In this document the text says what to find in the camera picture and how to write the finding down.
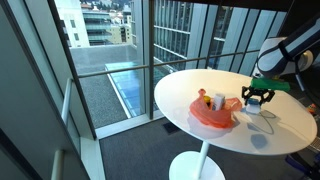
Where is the orange plastic bag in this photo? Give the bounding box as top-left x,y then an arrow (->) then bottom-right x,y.
189,88 -> 243,129

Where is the dark vertical window mullion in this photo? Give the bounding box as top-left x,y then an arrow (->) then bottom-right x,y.
147,0 -> 156,120

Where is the blue object on floor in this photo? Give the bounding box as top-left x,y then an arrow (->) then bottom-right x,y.
285,154 -> 320,178

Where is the grey horizontal window railing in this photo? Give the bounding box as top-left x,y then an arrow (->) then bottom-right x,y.
77,49 -> 264,79

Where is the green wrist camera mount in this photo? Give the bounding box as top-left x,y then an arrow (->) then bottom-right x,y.
250,77 -> 291,93

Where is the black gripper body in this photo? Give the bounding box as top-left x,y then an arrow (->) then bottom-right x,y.
249,85 -> 269,100

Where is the dark floor vent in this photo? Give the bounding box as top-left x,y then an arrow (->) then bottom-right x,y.
162,121 -> 181,135

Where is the dark slanted window mullion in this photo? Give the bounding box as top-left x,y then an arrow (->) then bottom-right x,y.
47,0 -> 98,140

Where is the dark bottle with yellow cap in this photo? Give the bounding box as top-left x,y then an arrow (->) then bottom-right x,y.
203,95 -> 212,108

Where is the white handrail pipe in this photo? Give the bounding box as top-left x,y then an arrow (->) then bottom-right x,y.
61,78 -> 73,126
50,149 -> 65,180

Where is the small orange capped bottle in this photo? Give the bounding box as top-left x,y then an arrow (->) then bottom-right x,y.
306,102 -> 318,116

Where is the white Pantene shampoo bottle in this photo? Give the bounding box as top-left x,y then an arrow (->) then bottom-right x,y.
211,93 -> 227,112

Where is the white table pedestal base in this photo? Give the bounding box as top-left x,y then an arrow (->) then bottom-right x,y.
168,140 -> 226,180

